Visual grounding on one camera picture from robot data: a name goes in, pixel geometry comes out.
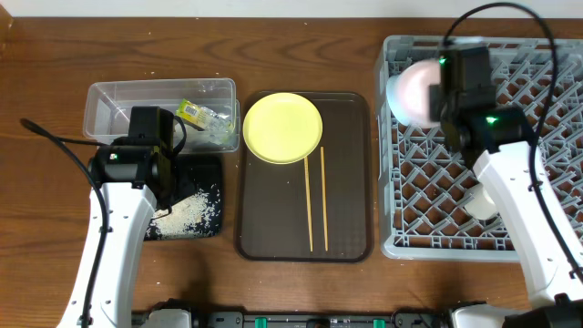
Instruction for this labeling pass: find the white rice bowl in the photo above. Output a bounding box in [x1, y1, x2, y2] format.
[395, 59, 441, 128]

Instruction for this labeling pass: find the yellow-labelled plastic wrapper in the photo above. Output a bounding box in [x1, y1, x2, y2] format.
[176, 99, 231, 132]

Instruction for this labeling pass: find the clear plastic wrapper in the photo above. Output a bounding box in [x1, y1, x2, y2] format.
[185, 125, 233, 147]

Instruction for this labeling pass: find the blue bowl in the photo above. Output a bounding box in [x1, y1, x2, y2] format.
[385, 76, 410, 126]

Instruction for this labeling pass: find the small pale green cup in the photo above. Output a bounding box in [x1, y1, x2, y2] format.
[464, 183, 498, 220]

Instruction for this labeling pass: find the yellow plate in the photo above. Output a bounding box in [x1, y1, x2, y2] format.
[242, 92, 323, 165]

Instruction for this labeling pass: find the wooden chopstick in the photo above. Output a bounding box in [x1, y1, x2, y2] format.
[320, 146, 329, 252]
[303, 157, 313, 252]

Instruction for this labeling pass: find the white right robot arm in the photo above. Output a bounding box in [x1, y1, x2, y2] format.
[430, 44, 582, 327]

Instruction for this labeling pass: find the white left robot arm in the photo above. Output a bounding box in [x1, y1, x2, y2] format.
[59, 107, 182, 327]

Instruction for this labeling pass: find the clear plastic waste bin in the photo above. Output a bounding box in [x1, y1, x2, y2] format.
[83, 78, 240, 154]

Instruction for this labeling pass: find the black waste tray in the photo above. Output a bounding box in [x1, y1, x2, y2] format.
[155, 155, 224, 220]

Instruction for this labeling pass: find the grey dishwasher rack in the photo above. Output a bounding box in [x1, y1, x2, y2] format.
[375, 36, 582, 262]

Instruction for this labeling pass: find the spilled rice pile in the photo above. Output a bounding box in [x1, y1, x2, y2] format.
[145, 190, 222, 241]

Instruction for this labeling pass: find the brown serving tray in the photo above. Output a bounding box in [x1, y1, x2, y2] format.
[235, 92, 373, 262]

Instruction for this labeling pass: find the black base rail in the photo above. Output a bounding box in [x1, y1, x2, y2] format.
[131, 299, 451, 328]

